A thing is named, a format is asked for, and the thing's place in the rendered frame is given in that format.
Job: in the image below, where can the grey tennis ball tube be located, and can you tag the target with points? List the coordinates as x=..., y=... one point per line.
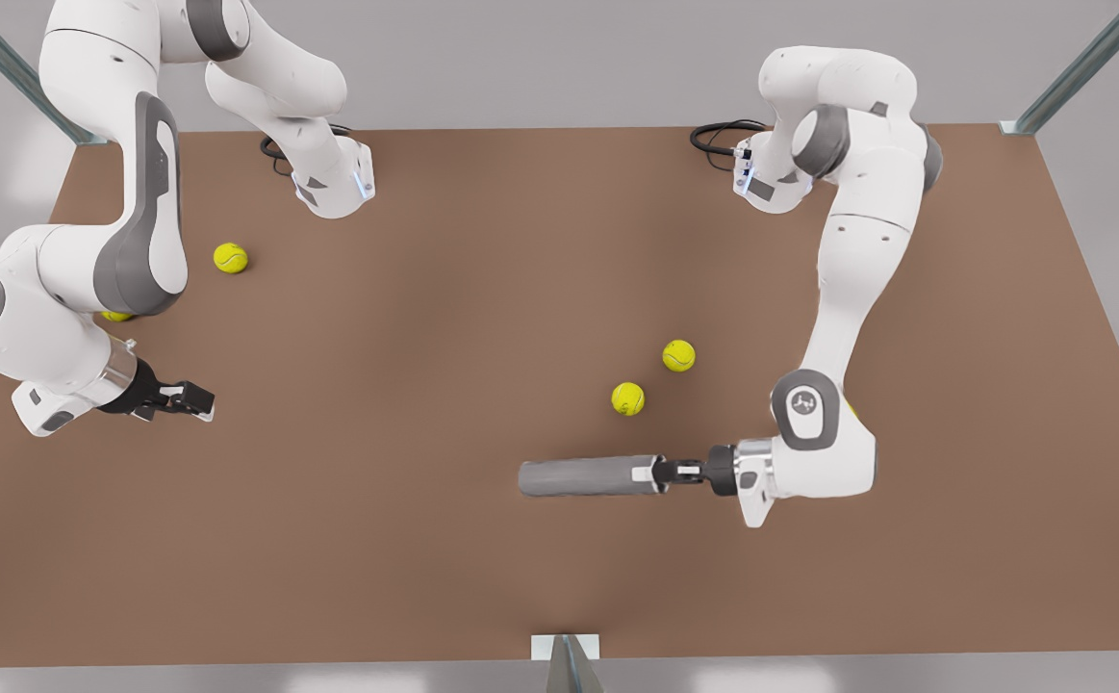
x=578, y=476

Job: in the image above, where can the silver frame post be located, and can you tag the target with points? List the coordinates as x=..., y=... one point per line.
x=1079, y=67
x=569, y=664
x=11, y=67

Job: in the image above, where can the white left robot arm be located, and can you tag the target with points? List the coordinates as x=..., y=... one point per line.
x=857, y=260

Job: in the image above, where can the yellow tennis ball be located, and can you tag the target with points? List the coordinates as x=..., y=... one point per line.
x=627, y=398
x=230, y=258
x=678, y=355
x=116, y=316

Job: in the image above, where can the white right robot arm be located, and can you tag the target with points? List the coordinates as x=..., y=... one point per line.
x=68, y=279

